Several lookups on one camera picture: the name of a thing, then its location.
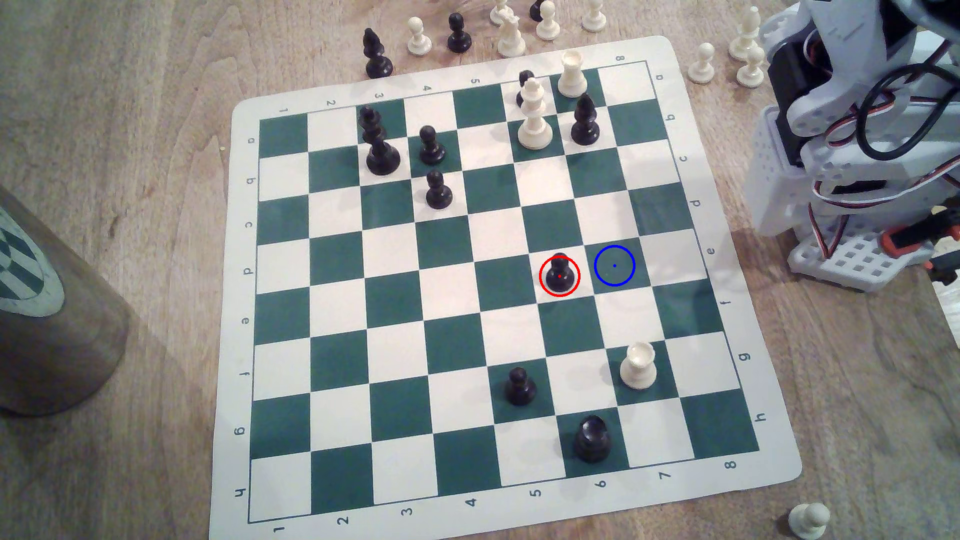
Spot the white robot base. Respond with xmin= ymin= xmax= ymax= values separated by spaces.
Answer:
xmin=746 ymin=105 xmax=935 ymax=294

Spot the green white chess mat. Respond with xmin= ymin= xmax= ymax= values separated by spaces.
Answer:
xmin=208 ymin=35 xmax=804 ymax=540

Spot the black chess king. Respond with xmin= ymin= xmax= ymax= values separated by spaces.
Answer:
xmin=358 ymin=105 xmax=402 ymax=177

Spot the white chess queen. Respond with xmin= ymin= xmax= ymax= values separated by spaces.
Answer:
xmin=517 ymin=77 xmax=555 ymax=151

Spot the black chess bishop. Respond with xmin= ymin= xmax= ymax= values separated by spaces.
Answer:
xmin=570 ymin=93 xmax=602 ymax=147
xmin=363 ymin=27 xmax=395 ymax=80

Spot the white chess rook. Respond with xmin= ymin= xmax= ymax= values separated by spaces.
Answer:
xmin=556 ymin=49 xmax=589 ymax=99
xmin=619 ymin=341 xmax=659 ymax=390

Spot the black chess rook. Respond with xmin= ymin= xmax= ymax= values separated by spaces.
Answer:
xmin=573 ymin=414 xmax=613 ymax=464

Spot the white chess knight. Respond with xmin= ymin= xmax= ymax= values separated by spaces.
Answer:
xmin=497 ymin=13 xmax=528 ymax=59

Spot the white chess bishop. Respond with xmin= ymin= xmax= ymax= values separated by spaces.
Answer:
xmin=729 ymin=6 xmax=762 ymax=63

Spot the brown tube with chess emblem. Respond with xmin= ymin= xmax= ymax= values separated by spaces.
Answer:
xmin=0 ymin=183 xmax=132 ymax=417

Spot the orange black clamp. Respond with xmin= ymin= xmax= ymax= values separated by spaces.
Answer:
xmin=877 ymin=206 xmax=960 ymax=286

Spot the white paper sheet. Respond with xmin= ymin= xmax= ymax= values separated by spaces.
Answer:
xmin=932 ymin=273 xmax=960 ymax=350

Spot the black camera cable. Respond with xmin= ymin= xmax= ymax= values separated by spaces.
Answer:
xmin=855 ymin=63 xmax=960 ymax=160

